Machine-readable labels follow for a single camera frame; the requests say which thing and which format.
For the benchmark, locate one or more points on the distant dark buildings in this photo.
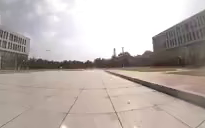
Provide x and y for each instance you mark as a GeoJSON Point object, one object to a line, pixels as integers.
{"type": "Point", "coordinates": [130, 59]}

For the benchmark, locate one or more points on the grey concrete slab pavement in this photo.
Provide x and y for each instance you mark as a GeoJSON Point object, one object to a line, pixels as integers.
{"type": "Point", "coordinates": [86, 100]}

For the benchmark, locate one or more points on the row of trees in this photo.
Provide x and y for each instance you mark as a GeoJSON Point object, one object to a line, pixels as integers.
{"type": "Point", "coordinates": [56, 64]}

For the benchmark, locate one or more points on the grey stone kerb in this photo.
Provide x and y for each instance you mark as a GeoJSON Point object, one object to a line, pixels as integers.
{"type": "Point", "coordinates": [170, 90]}

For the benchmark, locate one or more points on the dry grass strip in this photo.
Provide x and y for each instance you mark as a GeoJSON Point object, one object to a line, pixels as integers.
{"type": "Point", "coordinates": [176, 70]}

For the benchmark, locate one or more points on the reddish raised paved area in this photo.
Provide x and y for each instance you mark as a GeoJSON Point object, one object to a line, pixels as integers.
{"type": "Point", "coordinates": [186, 81]}

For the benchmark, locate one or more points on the grey building with window grid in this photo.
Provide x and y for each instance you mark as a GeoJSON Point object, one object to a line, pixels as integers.
{"type": "Point", "coordinates": [190, 38]}

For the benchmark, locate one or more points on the white building with dark windows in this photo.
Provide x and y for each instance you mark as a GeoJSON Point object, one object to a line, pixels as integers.
{"type": "Point", "coordinates": [6, 48]}

